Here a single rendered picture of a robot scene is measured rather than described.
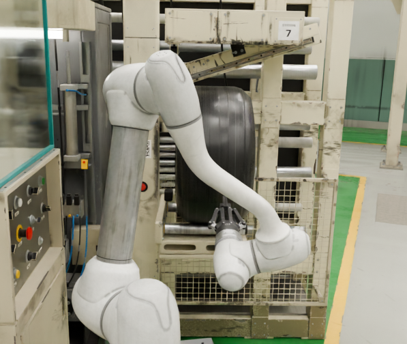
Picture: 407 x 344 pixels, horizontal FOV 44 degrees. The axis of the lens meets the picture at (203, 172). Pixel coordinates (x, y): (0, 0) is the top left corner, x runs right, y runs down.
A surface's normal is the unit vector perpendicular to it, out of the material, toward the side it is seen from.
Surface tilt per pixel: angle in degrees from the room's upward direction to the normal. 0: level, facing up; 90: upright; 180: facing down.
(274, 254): 93
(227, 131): 59
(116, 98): 84
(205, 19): 90
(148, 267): 90
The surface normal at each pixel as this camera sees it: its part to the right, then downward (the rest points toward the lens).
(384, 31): -0.33, 0.22
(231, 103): 0.03, -0.65
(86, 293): -0.72, -0.14
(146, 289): 0.07, -0.97
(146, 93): -0.58, 0.43
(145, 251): 0.02, 0.25
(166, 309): 0.68, -0.22
